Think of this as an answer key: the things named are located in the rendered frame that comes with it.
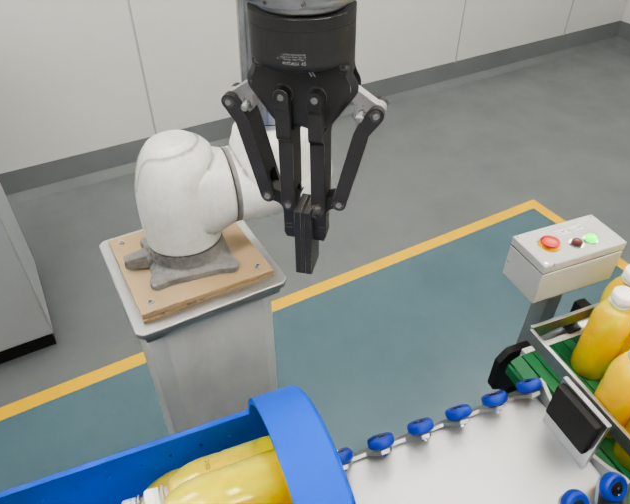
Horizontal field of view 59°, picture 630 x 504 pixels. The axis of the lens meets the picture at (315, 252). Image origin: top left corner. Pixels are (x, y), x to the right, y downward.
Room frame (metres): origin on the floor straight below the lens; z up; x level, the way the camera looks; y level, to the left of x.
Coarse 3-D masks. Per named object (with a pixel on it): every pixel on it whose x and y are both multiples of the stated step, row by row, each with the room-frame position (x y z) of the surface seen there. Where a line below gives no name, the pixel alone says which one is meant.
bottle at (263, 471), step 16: (240, 464) 0.33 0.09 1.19; (256, 464) 0.33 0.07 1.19; (272, 464) 0.33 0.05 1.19; (192, 480) 0.31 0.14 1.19; (208, 480) 0.31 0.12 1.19; (224, 480) 0.31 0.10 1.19; (240, 480) 0.31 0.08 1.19; (256, 480) 0.31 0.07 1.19; (272, 480) 0.31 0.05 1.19; (176, 496) 0.29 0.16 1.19; (192, 496) 0.29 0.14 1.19; (208, 496) 0.29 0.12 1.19; (224, 496) 0.29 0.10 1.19; (240, 496) 0.29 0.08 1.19; (256, 496) 0.30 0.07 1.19; (272, 496) 0.30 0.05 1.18; (288, 496) 0.30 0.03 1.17
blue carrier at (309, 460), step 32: (256, 416) 0.45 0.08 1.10; (288, 416) 0.37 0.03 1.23; (320, 416) 0.37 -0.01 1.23; (160, 448) 0.40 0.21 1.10; (192, 448) 0.42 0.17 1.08; (224, 448) 0.43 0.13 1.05; (288, 448) 0.33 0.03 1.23; (320, 448) 0.33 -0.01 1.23; (64, 480) 0.36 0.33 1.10; (96, 480) 0.37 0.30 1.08; (128, 480) 0.38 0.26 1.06; (288, 480) 0.29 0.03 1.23; (320, 480) 0.29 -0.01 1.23
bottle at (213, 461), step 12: (240, 444) 0.39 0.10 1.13; (252, 444) 0.39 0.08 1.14; (264, 444) 0.38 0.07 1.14; (204, 456) 0.37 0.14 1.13; (216, 456) 0.37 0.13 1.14; (228, 456) 0.37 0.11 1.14; (240, 456) 0.37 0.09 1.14; (180, 468) 0.36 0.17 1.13; (192, 468) 0.35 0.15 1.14; (204, 468) 0.35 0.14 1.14; (216, 468) 0.35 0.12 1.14; (168, 480) 0.35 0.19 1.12; (180, 480) 0.34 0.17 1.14; (168, 492) 0.33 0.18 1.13
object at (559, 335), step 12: (540, 336) 0.78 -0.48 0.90; (552, 336) 0.78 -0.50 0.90; (564, 336) 0.78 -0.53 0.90; (516, 348) 0.74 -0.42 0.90; (528, 348) 0.74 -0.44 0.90; (504, 360) 0.73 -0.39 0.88; (492, 372) 0.73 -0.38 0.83; (504, 372) 0.73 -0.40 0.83; (492, 384) 0.73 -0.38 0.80; (504, 384) 0.74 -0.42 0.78
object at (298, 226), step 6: (300, 198) 0.40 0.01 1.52; (306, 198) 0.40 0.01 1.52; (300, 204) 0.39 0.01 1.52; (294, 210) 0.39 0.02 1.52; (300, 210) 0.38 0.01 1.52; (294, 216) 0.38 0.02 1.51; (300, 216) 0.38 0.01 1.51; (294, 222) 0.38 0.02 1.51; (300, 222) 0.38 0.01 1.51; (294, 228) 0.38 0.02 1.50; (300, 228) 0.38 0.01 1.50; (300, 234) 0.38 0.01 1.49; (300, 240) 0.38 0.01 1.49; (300, 246) 0.38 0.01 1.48; (300, 252) 0.38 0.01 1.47; (300, 258) 0.38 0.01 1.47; (300, 264) 0.38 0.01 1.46; (300, 270) 0.38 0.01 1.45
